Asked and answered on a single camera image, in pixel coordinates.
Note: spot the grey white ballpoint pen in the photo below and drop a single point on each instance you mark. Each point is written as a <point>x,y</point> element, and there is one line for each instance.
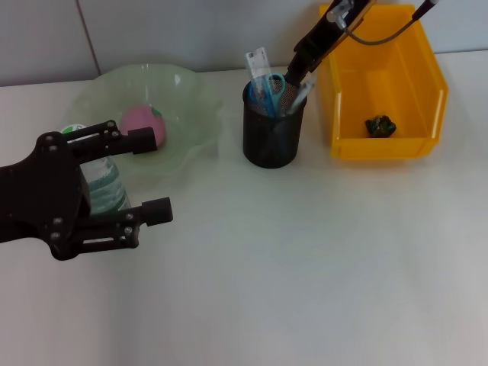
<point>301,95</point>

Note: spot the pink toy peach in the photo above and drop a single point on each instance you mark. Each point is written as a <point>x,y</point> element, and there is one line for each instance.
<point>146,126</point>

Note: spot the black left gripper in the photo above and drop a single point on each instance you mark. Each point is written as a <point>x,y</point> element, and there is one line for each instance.
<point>42,198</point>

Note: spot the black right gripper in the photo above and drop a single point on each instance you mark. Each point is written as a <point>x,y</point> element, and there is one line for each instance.
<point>335,23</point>

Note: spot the green plastic wad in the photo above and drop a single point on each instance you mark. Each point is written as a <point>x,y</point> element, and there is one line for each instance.
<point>380,126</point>

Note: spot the blue capped scissors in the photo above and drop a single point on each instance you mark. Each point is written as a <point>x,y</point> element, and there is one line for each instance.
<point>272,95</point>

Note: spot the yellow plastic bin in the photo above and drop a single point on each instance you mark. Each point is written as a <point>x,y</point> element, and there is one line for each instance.
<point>381,148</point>

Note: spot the clear green-label plastic bottle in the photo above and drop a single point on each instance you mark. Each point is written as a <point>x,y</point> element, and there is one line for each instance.
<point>104,187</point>

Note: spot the black mesh pen holder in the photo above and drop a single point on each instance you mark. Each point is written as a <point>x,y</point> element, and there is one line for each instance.
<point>267,148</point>

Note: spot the green glass fruit plate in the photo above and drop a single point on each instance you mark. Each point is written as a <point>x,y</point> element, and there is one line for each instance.
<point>190,114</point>

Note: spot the clear plastic ruler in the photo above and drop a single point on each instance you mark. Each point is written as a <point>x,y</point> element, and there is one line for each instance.
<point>259,63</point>

